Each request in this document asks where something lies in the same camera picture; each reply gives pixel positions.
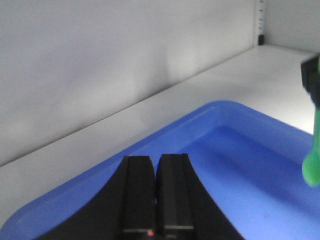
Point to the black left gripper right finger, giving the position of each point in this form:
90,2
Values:
186,211

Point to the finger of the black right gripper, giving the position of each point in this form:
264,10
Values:
310,75

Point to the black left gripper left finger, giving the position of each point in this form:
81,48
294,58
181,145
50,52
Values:
124,208

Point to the green plastic spoon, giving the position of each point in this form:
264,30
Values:
311,163

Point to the white cabinet shelf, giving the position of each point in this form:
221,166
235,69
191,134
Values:
266,78

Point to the black shelf support clip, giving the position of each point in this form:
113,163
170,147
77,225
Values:
261,40

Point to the blue plastic tray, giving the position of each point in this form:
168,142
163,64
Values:
249,163

